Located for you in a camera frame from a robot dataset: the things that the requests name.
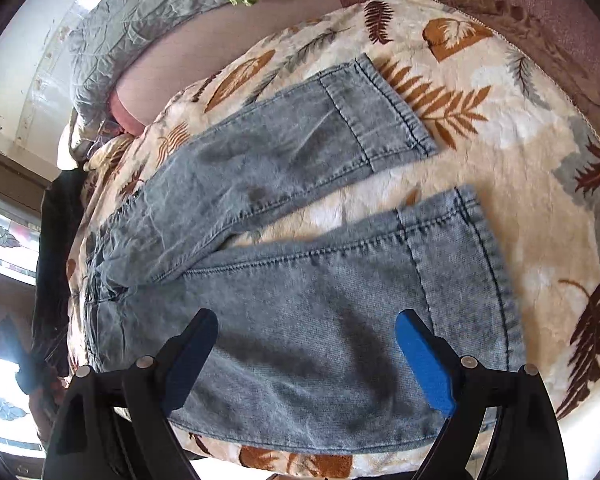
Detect grey quilted cover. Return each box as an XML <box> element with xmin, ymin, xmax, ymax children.
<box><xmin>67</xmin><ymin>0</ymin><xmax>231</xmax><ymax>136</ymax></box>

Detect pink upholstered headboard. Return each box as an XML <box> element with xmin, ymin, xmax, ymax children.
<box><xmin>380</xmin><ymin>0</ymin><xmax>600</xmax><ymax>116</ymax></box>

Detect pink bed sheet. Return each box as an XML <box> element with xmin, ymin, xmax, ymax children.
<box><xmin>112</xmin><ymin>0</ymin><xmax>381</xmax><ymax>137</ymax></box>

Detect blue denim pants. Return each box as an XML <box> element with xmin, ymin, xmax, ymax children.
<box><xmin>82</xmin><ymin>52</ymin><xmax>528</xmax><ymax>456</ymax></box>

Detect dark cloth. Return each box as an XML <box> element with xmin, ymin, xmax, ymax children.
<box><xmin>32</xmin><ymin>170</ymin><xmax>88</xmax><ymax>378</ymax></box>

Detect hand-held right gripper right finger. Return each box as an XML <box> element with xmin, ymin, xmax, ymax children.
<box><xmin>394</xmin><ymin>309</ymin><xmax>569</xmax><ymax>480</ymax></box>

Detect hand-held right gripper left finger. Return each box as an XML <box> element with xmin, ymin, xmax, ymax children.
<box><xmin>42</xmin><ymin>308</ymin><xmax>219</xmax><ymax>480</ymax></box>

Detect leaf print fleece blanket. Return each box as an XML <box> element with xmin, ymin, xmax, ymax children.
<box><xmin>65</xmin><ymin>0</ymin><xmax>600</xmax><ymax>478</ymax></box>

